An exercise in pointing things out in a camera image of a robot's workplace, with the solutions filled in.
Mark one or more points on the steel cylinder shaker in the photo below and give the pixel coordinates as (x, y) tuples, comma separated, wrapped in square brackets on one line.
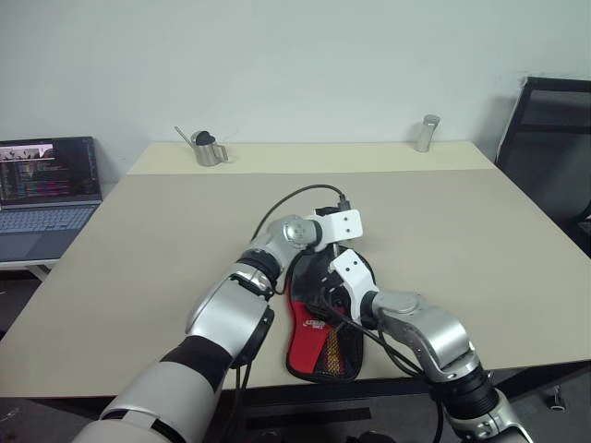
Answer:
[(425, 134)]

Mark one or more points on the grey chair caster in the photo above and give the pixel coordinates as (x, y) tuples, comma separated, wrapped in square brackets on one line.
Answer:
[(557, 398)]

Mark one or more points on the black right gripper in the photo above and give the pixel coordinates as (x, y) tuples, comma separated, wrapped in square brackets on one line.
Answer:
[(334, 295)]

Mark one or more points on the red and black bag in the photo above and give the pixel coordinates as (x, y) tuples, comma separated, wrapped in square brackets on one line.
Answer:
[(309, 343)]

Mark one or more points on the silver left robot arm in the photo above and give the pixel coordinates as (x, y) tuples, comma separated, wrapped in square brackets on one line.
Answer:
[(231, 314)]

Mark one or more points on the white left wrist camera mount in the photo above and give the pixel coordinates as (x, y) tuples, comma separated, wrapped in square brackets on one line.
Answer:
[(344, 226)]

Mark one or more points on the black rounded lump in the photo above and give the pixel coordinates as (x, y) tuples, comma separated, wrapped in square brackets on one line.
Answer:
[(204, 137)]

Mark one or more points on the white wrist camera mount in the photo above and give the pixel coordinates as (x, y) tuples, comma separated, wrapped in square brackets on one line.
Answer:
[(353, 272), (344, 226)]

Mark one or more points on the black mesh office chair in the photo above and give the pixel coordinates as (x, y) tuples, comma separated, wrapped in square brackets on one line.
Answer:
[(549, 157)]

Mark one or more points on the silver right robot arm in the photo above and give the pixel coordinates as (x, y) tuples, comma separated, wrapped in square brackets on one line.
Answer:
[(438, 332)]

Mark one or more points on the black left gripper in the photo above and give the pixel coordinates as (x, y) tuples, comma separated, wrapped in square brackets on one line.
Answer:
[(325, 253)]

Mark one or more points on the open grey laptop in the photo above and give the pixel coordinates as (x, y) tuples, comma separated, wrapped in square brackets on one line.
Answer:
[(46, 184)]

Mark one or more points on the white side table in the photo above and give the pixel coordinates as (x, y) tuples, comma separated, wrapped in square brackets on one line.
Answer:
[(27, 266)]

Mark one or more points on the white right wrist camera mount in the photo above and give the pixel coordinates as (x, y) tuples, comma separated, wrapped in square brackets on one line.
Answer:
[(353, 272)]

